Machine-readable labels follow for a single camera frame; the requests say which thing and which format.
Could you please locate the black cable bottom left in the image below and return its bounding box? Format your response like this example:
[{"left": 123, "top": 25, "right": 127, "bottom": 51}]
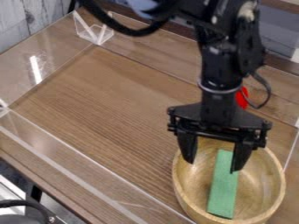
[{"left": 0, "top": 199, "right": 51, "bottom": 224}]

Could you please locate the brown wooden bowl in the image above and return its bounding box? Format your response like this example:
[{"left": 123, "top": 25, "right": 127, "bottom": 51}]
[{"left": 172, "top": 138, "right": 286, "bottom": 224}]

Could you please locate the green rectangular block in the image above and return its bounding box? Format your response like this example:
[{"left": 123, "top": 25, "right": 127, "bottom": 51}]
[{"left": 207, "top": 150, "right": 239, "bottom": 220}]

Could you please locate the clear acrylic front panel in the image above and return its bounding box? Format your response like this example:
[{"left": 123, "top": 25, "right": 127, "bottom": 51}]
[{"left": 0, "top": 105, "right": 194, "bottom": 224}]

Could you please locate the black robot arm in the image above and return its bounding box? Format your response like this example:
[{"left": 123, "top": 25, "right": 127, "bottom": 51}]
[{"left": 128, "top": 0, "right": 271, "bottom": 172}]

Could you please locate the black table leg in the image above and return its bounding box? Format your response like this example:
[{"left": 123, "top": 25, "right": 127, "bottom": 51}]
[{"left": 29, "top": 185, "right": 43, "bottom": 202}]

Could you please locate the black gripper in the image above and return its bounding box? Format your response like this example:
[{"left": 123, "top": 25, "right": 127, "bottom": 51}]
[{"left": 167, "top": 93, "right": 272, "bottom": 172}]

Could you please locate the red plush strawberry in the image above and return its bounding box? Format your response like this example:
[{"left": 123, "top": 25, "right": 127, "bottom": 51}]
[{"left": 236, "top": 87, "right": 248, "bottom": 109}]

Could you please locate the clear acrylic corner bracket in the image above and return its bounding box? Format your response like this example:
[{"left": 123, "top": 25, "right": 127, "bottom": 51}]
[{"left": 72, "top": 11, "right": 115, "bottom": 46}]

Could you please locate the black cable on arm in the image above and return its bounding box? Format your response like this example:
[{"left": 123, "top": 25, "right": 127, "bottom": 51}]
[{"left": 243, "top": 71, "right": 272, "bottom": 110}]

